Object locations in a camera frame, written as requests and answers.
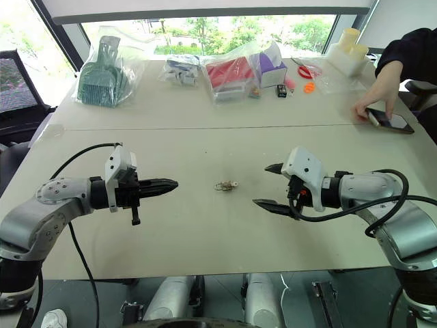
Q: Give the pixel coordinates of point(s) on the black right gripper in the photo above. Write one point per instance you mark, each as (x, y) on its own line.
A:
(297, 196)

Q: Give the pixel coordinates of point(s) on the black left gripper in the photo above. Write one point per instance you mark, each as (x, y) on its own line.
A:
(128, 194)

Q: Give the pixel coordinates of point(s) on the black smartphone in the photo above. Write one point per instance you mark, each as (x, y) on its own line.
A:
(397, 124)

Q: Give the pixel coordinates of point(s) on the person's forearm black sleeve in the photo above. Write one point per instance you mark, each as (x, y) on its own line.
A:
(409, 51)

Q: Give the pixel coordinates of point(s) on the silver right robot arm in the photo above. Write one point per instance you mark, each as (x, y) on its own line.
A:
(403, 232)

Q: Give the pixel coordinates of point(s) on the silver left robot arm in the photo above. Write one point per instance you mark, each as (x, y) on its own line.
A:
(27, 222)

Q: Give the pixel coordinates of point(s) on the person's bare hand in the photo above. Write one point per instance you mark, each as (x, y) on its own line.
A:
(379, 99)

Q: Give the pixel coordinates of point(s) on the small black box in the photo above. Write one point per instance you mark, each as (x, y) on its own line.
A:
(281, 91)

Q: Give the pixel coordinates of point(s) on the small colourful trinket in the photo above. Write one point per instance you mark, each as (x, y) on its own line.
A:
(253, 93)

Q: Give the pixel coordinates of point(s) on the pink fluffy ball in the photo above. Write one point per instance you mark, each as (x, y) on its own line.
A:
(290, 83)

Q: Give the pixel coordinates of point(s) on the purple and white box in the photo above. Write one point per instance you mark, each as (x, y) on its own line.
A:
(271, 70)

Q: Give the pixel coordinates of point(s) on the red and white boxes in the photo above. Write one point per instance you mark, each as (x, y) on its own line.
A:
(228, 77)

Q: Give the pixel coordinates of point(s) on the bag of white blue parts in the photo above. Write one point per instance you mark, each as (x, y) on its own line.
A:
(181, 70)

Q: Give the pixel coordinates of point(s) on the green dustpan and brush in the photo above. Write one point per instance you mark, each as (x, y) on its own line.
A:
(99, 80)

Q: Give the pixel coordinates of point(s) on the clear plastic dustpan bag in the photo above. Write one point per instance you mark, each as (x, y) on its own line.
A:
(133, 58)

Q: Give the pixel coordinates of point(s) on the dark rounded robot housing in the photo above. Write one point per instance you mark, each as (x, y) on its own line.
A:
(187, 324)

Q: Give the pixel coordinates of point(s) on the clear crumpled plastic bag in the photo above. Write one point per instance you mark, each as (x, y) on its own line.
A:
(239, 51)

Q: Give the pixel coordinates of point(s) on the white holder with yellow cups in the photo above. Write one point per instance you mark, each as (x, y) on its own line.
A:
(348, 51)

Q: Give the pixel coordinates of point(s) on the white crumpled cloth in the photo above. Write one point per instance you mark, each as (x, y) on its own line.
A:
(54, 319)

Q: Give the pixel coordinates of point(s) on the black mesh office chair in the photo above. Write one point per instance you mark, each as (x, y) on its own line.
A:
(17, 89)

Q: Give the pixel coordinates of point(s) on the white window blind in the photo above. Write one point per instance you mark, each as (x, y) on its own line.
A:
(205, 8)

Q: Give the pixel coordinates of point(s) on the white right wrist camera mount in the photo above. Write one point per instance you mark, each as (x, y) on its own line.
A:
(305, 164)

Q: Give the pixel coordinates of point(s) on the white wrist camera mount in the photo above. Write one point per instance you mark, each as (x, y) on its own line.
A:
(119, 160)
(305, 164)

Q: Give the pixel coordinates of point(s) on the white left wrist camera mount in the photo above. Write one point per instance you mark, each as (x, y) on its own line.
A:
(119, 160)

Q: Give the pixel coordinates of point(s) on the black metal table bracket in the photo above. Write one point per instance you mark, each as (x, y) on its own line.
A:
(326, 302)

